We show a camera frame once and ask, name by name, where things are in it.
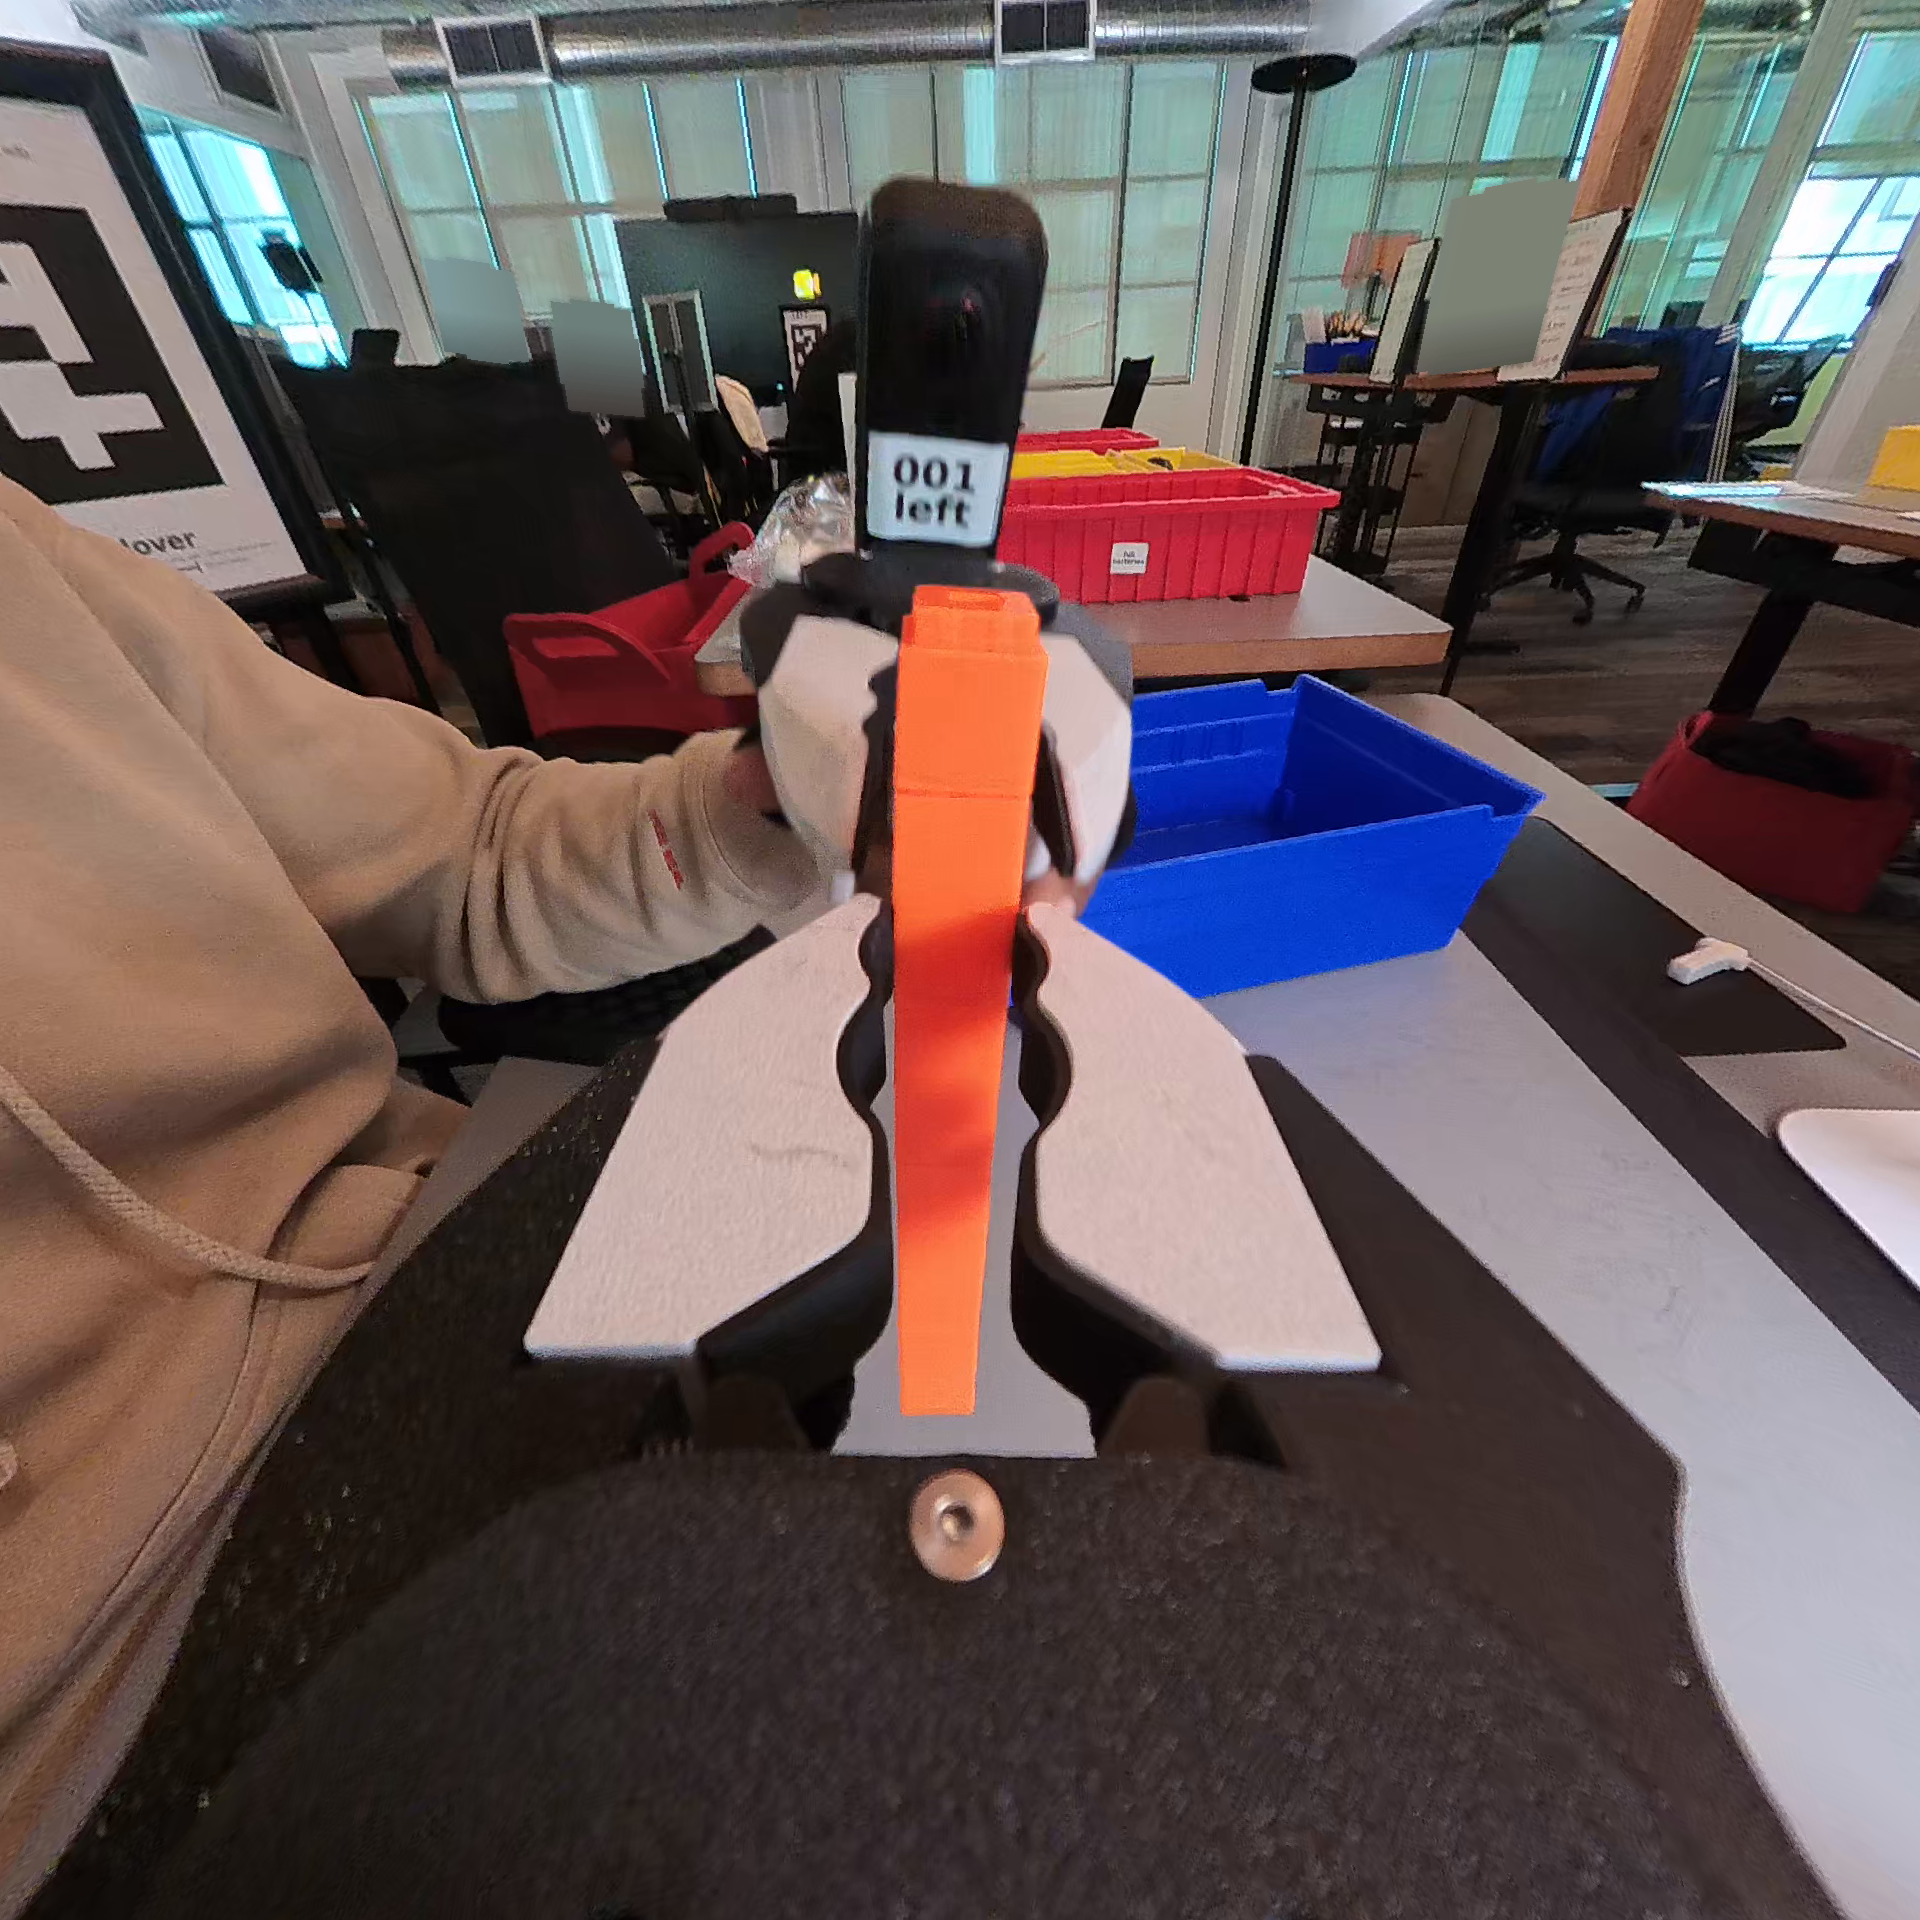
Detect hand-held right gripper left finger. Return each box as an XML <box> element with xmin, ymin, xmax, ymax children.
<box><xmin>520</xmin><ymin>892</ymin><xmax>898</xmax><ymax>1370</ymax></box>

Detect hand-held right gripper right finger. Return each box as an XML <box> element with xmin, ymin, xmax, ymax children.
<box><xmin>1013</xmin><ymin>901</ymin><xmax>1384</xmax><ymax>1373</ymax></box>

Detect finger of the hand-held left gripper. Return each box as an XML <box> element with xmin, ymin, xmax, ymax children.
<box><xmin>753</xmin><ymin>612</ymin><xmax>904</xmax><ymax>889</ymax></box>
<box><xmin>1023</xmin><ymin>639</ymin><xmax>1135</xmax><ymax>889</ymax></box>

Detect orange segmented plastic bar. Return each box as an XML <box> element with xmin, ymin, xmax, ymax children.
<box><xmin>887</xmin><ymin>585</ymin><xmax>1050</xmax><ymax>1420</ymax></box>

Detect person's left forearm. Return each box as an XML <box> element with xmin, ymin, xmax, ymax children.
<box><xmin>382</xmin><ymin>719</ymin><xmax>824</xmax><ymax>1004</ymax></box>

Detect clear plastic wrap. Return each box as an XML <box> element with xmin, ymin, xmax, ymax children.
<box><xmin>732</xmin><ymin>468</ymin><xmax>868</xmax><ymax>591</ymax></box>

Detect red tote bag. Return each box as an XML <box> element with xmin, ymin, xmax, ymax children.
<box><xmin>502</xmin><ymin>521</ymin><xmax>759</xmax><ymax>741</ymax></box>

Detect wooden table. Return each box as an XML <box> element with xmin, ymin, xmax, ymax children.
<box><xmin>694</xmin><ymin>555</ymin><xmax>1453</xmax><ymax>703</ymax></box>

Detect red ribbed crate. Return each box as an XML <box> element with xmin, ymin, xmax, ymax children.
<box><xmin>994</xmin><ymin>468</ymin><xmax>1342</xmax><ymax>607</ymax></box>

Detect dark television screen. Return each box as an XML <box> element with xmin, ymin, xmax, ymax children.
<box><xmin>612</xmin><ymin>192</ymin><xmax>864</xmax><ymax>409</ymax></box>

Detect blue plastic bin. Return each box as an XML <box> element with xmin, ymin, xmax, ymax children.
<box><xmin>1076</xmin><ymin>674</ymin><xmax>1544</xmax><ymax>1002</ymax></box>

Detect black floor lamp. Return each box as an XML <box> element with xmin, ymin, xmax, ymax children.
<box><xmin>1234</xmin><ymin>53</ymin><xmax>1360</xmax><ymax>471</ymax></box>

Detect black office chair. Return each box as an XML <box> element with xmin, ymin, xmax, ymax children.
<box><xmin>270</xmin><ymin>347</ymin><xmax>684</xmax><ymax>752</ymax></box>
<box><xmin>1492</xmin><ymin>343</ymin><xmax>1704</xmax><ymax>628</ymax></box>

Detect wooden standing desk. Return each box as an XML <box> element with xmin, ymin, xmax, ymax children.
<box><xmin>1288</xmin><ymin>364</ymin><xmax>1664</xmax><ymax>602</ymax></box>

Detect blue bags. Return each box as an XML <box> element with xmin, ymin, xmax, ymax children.
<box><xmin>1527</xmin><ymin>321</ymin><xmax>1743</xmax><ymax>484</ymax></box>

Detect red fabric bag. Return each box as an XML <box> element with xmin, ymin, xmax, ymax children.
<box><xmin>1623</xmin><ymin>709</ymin><xmax>1920</xmax><ymax>921</ymax></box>

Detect printed marker board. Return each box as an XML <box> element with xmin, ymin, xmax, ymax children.
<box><xmin>0</xmin><ymin>36</ymin><xmax>329</xmax><ymax>596</ymax></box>

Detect metal air duct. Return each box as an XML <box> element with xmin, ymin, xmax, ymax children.
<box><xmin>65</xmin><ymin>0</ymin><xmax>1313</xmax><ymax>90</ymax></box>

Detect white cable with plug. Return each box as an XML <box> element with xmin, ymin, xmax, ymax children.
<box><xmin>1664</xmin><ymin>936</ymin><xmax>1920</xmax><ymax>1065</ymax></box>

